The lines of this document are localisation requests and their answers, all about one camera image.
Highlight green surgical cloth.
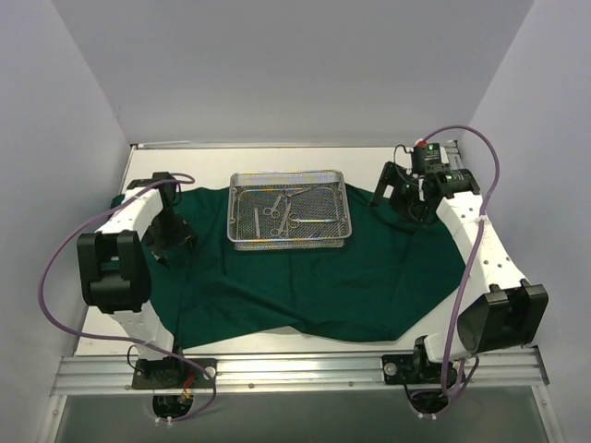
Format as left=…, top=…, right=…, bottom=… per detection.
left=147, top=186, right=464, bottom=348

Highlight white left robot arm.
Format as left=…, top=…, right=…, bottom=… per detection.
left=77, top=172, right=198, bottom=387

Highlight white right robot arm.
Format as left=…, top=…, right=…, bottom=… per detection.
left=370, top=139, right=549, bottom=381

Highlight steel surgical scissors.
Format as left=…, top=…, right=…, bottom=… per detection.
left=263, top=194, right=283, bottom=219

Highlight metal mesh instrument tray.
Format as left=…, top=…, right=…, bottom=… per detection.
left=227, top=170, right=353, bottom=251

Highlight steel forceps long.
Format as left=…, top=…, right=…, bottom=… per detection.
left=271, top=187, right=310, bottom=238

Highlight steel scalpel handle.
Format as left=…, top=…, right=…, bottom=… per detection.
left=253, top=207, right=260, bottom=239

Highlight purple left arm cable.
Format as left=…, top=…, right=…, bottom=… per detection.
left=37, top=173, right=218, bottom=424

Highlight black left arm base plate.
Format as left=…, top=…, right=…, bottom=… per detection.
left=131, top=357, right=217, bottom=390

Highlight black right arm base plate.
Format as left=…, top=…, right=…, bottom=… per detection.
left=380, top=353, right=442, bottom=385

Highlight aluminium front rail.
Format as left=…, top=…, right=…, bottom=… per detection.
left=51, top=348, right=549, bottom=396

